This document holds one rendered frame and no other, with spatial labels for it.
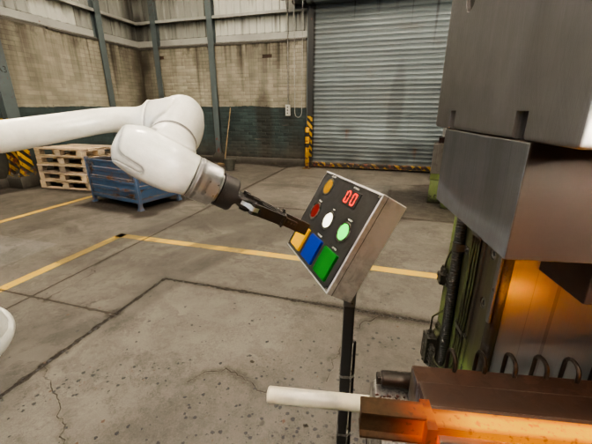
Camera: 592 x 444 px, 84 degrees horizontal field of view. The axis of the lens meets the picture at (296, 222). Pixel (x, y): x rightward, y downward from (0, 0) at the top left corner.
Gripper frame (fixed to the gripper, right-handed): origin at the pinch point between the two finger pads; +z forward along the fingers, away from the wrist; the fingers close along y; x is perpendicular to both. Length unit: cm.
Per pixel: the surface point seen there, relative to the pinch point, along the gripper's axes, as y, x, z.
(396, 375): 33.4, -11.8, 16.1
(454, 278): 21.6, 7.1, 30.0
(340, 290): 7.0, -9.3, 16.4
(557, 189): 54, 19, -7
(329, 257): 1.1, -4.1, 12.6
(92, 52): -877, 29, -258
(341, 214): -5.3, 6.9, 13.3
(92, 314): -164, -147, -30
